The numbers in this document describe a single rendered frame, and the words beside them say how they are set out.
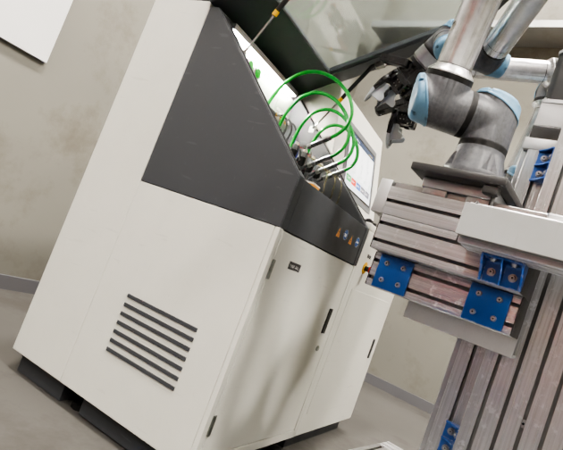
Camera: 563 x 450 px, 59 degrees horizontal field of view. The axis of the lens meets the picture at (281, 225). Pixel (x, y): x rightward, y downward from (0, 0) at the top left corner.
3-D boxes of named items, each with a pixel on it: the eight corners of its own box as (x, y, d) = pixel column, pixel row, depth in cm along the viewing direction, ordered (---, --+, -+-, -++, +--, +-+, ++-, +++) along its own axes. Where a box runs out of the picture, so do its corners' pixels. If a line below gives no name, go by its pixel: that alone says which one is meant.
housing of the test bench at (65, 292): (51, 402, 164) (215, -7, 175) (4, 366, 178) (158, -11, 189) (256, 382, 286) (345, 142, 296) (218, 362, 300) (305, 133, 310)
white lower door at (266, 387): (198, 461, 138) (285, 231, 143) (192, 456, 139) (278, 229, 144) (295, 430, 194) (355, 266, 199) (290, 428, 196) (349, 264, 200)
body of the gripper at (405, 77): (393, 95, 163) (423, 69, 156) (382, 77, 166) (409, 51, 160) (405, 102, 169) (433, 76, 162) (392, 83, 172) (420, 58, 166)
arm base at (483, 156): (507, 200, 123) (519, 163, 124) (494, 179, 111) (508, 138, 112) (448, 188, 132) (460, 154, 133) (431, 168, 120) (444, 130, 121)
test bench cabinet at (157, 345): (177, 497, 135) (280, 227, 141) (50, 402, 164) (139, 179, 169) (288, 454, 196) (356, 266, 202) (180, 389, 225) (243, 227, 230)
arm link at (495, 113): (516, 150, 116) (535, 96, 117) (462, 130, 117) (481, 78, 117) (495, 161, 128) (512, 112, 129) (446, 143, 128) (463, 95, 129)
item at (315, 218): (286, 230, 145) (306, 179, 146) (273, 226, 147) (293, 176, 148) (353, 264, 198) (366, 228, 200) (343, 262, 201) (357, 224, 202)
